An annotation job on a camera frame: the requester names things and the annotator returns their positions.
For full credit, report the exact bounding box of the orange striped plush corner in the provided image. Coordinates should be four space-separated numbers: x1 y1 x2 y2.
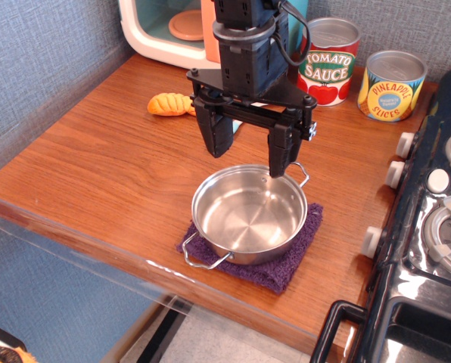
0 346 37 363

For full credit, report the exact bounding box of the purple knitted cloth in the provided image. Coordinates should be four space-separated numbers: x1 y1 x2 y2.
183 203 323 294

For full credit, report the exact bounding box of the teal toy microwave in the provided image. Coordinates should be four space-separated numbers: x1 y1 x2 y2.
119 1 308 69

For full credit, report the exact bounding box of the silver pot with handles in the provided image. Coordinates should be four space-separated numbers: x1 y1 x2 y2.
182 163 310 270

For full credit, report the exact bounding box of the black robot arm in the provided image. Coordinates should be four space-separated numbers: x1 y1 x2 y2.
187 1 317 178

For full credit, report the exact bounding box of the white spoon teal handle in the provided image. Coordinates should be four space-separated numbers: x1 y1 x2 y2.
232 102 266 134

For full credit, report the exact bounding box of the pineapple slices can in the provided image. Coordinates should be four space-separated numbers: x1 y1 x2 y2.
357 50 428 123

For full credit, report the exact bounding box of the tomato sauce can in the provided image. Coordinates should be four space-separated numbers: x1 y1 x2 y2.
297 17 361 106

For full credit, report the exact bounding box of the orange plush fish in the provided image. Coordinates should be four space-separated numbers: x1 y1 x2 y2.
147 93 196 116

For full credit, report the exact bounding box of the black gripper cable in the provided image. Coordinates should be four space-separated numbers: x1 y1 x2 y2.
263 0 312 68

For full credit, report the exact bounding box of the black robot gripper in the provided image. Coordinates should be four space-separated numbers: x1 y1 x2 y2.
187 21 316 178

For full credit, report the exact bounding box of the black toy stove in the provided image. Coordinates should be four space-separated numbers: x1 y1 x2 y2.
311 70 451 362

